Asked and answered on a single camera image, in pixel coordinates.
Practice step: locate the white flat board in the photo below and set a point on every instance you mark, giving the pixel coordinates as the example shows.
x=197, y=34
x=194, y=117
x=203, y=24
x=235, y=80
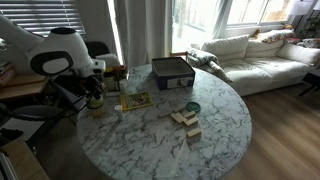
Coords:
x=20, y=128

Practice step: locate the brown cardboard box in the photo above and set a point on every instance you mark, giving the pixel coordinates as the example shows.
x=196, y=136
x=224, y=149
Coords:
x=23, y=163

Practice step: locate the white window blinds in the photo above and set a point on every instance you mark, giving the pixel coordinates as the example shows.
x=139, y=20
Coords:
x=40, y=13

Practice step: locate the navy open cardboard box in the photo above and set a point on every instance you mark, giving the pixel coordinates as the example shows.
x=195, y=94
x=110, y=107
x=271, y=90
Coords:
x=173, y=71

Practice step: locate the stack of books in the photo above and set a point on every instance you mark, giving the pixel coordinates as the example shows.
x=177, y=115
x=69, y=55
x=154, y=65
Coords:
x=6, y=78

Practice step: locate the green round lid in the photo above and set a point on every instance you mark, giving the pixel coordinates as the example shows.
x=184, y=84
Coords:
x=193, y=106

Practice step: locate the green house plant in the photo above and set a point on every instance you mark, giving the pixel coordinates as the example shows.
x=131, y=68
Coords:
x=311, y=26

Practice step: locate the wooden chair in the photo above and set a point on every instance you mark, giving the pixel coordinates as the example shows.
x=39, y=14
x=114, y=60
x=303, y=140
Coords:
x=178, y=53

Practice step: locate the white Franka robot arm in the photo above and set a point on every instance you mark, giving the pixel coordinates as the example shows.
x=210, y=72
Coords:
x=66, y=43

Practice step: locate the wooden desk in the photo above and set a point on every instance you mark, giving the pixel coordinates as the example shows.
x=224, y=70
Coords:
x=20, y=88

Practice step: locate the white window frame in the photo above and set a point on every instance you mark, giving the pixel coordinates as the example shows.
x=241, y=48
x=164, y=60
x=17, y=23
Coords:
x=240, y=28

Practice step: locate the red cap sauce bottle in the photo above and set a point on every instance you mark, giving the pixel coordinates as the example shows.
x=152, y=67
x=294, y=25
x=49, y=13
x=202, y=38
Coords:
x=123, y=71
x=117, y=72

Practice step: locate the small wooden block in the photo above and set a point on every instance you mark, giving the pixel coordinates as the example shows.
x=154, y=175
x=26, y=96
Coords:
x=191, y=120
x=178, y=117
x=179, y=108
x=165, y=113
x=194, y=132
x=188, y=114

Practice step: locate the grey folded blanket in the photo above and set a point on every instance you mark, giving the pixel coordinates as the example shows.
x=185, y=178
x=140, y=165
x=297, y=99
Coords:
x=200, y=56

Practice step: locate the floral sofa pillow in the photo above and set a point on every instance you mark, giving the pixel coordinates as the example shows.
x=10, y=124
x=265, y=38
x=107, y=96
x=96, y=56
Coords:
x=275, y=36

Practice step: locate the black cloth item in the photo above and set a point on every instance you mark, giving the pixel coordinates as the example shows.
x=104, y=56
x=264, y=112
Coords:
x=10, y=134

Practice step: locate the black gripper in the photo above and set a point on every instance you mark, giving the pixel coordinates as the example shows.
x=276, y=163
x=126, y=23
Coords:
x=86, y=83

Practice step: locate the white sheer curtain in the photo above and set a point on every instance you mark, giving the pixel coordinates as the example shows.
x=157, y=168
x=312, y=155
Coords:
x=143, y=26

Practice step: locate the black coffee table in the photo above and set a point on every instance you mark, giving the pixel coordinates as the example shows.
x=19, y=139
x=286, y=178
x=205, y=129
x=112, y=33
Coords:
x=313, y=80

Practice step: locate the white cap bottle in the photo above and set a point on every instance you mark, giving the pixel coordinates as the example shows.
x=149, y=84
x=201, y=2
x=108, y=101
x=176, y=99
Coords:
x=123, y=86

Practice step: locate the small white pill bottle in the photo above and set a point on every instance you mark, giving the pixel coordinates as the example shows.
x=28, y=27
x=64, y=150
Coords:
x=118, y=112

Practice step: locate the white shade floor lamp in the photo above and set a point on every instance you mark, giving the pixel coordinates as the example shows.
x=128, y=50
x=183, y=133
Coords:
x=298, y=6

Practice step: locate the white sectional sofa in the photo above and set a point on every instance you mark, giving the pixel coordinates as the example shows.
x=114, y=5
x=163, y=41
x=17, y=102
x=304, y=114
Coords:
x=266, y=70

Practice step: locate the black office chair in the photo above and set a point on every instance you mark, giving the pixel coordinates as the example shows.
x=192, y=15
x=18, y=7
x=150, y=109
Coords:
x=96, y=48

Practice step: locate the patterned sofa pillow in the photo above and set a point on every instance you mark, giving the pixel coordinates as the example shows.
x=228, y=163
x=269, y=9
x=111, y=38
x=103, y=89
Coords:
x=308, y=43

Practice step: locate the yellow picture book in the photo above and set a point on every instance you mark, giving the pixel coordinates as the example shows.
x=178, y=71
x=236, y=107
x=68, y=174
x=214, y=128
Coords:
x=136, y=101

